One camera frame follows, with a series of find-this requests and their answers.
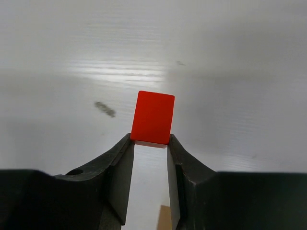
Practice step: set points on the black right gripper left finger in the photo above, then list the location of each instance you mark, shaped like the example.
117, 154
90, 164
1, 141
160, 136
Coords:
93, 196

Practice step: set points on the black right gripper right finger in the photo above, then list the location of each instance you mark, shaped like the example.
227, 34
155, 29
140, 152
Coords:
203, 199

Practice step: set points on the red wedge block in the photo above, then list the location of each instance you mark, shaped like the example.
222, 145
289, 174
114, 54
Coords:
152, 119

